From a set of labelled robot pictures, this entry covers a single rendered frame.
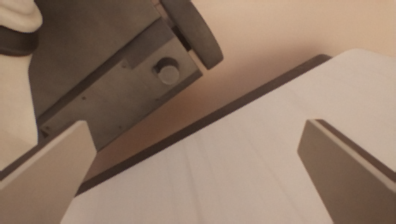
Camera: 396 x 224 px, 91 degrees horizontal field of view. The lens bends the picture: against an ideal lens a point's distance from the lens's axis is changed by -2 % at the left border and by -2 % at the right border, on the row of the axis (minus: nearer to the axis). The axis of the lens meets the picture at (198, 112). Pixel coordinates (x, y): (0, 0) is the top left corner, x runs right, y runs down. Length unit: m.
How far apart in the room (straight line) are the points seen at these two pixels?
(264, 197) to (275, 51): 0.48
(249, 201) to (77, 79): 0.42
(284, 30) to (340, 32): 0.23
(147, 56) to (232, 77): 0.37
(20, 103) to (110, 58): 0.21
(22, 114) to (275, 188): 0.40
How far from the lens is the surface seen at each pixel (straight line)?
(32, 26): 0.34
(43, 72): 0.50
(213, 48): 0.43
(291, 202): 0.42
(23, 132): 0.26
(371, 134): 0.50
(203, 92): 0.69
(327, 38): 0.86
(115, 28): 0.44
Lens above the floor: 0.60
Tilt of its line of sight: 56 degrees down
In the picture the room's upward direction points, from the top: 156 degrees clockwise
